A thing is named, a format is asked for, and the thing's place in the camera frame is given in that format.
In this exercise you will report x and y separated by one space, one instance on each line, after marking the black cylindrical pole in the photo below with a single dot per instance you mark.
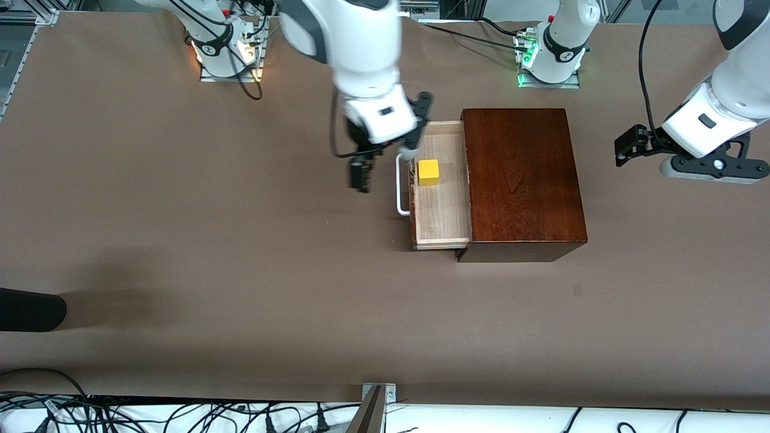
30 310

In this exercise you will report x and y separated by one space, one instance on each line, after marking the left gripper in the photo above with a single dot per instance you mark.
648 140

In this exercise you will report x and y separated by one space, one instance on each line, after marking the dark slanted post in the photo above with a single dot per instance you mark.
368 418

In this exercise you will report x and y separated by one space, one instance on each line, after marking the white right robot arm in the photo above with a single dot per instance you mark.
361 36

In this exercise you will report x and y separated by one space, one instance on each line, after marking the black power plug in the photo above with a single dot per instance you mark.
322 422
270 424

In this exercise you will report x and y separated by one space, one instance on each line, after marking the yellow cube block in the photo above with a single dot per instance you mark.
428 171

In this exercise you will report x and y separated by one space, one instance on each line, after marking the aluminium table edge rail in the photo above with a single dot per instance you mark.
21 60

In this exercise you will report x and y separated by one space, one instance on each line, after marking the brown table cover sheet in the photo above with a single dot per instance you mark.
240 300

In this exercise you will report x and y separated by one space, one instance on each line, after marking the grey control box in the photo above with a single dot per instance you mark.
421 7

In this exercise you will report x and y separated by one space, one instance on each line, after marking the white sheet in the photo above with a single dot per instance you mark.
662 421

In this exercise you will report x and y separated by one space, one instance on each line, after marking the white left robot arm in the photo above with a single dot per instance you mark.
565 36

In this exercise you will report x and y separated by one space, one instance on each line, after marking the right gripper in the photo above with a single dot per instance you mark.
359 138

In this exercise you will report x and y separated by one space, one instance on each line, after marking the dark wooden drawer cabinet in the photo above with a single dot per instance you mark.
523 180

